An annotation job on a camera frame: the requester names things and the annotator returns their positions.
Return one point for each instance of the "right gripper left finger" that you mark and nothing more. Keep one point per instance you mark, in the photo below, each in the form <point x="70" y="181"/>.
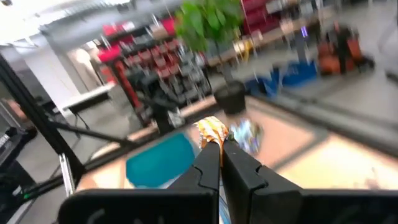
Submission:
<point x="186" y="205"/>

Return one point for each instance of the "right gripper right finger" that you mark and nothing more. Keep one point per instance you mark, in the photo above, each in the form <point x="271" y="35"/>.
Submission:
<point x="264" y="202"/>

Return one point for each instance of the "dark blue granola bar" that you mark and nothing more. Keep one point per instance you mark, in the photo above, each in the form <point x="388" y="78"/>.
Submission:
<point x="247" y="135"/>

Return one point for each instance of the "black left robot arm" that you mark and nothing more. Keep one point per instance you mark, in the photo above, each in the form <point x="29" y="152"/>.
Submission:
<point x="161" y="115"/>

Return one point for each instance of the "blue plastic bin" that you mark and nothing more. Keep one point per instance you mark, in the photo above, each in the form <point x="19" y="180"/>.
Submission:
<point x="160" y="161"/>

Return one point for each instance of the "black plant pot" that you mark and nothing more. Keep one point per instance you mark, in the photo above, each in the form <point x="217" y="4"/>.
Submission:
<point x="230" y="98"/>

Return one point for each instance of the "blue storage crate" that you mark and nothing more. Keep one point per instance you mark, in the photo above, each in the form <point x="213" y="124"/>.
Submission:
<point x="262" y="84"/>
<point x="300" y="74"/>

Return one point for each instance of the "white folding table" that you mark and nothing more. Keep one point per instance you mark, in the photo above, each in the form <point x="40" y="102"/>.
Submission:
<point x="87" y="98"/>

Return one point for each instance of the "red parts bin rack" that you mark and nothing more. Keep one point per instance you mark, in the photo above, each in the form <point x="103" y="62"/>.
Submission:
<point x="155" y="59"/>

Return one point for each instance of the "wooden workbench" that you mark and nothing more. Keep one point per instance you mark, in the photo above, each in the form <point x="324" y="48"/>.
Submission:
<point x="273" y="35"/>

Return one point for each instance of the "orange and black equipment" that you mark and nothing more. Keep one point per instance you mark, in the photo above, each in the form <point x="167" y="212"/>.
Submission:
<point x="339" y="53"/>

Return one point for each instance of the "green leafy plant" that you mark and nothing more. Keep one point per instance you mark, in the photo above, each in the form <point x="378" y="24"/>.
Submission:
<point x="205" y="21"/>

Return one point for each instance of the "black aluminium frame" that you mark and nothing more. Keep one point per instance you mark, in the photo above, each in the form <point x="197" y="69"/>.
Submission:
<point x="31" y="109"/>

